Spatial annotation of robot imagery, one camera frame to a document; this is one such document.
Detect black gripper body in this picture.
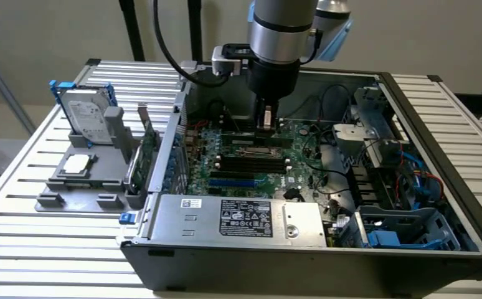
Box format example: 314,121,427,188
246,58,302,108

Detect green RAM stick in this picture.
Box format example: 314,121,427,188
218,131,292,150

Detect black RAM slot bank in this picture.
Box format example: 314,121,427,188
214,153,288,174

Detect black expansion slot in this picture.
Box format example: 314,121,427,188
209,170,256,181

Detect blue expansion slot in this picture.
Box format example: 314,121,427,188
208,178,256,189

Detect green Dell motherboard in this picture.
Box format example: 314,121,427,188
161,116,352,208

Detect metal drive cage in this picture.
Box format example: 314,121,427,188
350,86,412,168

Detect silver power supply unit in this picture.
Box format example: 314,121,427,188
145,194,328,249

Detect green graphics card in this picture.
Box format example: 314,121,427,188
125,102,161,196

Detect black open PC case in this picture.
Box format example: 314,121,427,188
117,69,482,293

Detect silver CPU chip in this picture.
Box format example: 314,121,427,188
62,154,89,173

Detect grey drive cage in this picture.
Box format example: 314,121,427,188
353,204,461,252

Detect grey plastic parts rack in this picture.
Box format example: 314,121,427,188
34,106,161,214

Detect CPU socket with metal frame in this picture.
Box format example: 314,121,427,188
232,146,284,158

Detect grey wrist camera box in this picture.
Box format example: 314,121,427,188
209,44,250,77

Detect black looped wire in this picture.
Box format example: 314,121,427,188
317,83,353,124

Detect black stand post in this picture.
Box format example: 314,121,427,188
189,0,205,62
117,0,146,62

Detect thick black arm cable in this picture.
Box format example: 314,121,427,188
152,0,229,88

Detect blue disk wire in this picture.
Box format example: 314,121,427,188
392,148,427,178

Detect hard disk in blue bracket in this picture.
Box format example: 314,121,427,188
47,79,120,146

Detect red disk wire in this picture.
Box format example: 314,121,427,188
393,173,445,206

